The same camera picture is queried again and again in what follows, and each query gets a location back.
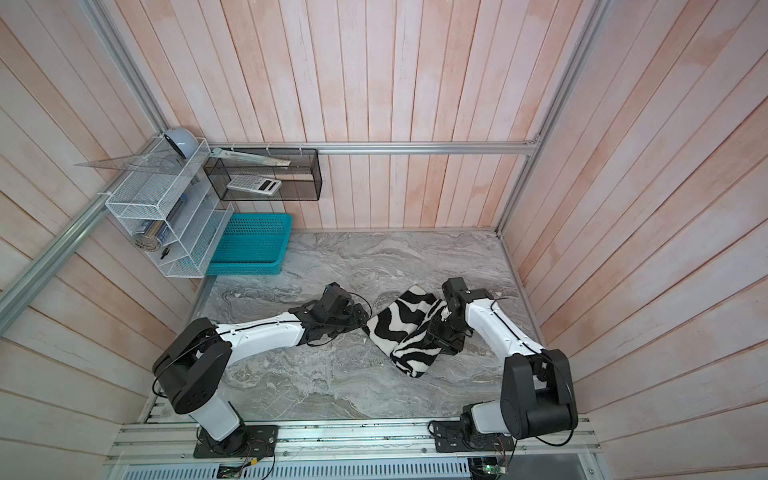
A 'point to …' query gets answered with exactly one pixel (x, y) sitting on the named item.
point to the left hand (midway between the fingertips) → (359, 323)
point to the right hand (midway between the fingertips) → (430, 341)
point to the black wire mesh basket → (301, 180)
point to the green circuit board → (493, 469)
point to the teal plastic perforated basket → (253, 244)
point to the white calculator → (255, 183)
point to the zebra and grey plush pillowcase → (404, 330)
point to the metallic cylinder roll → (151, 235)
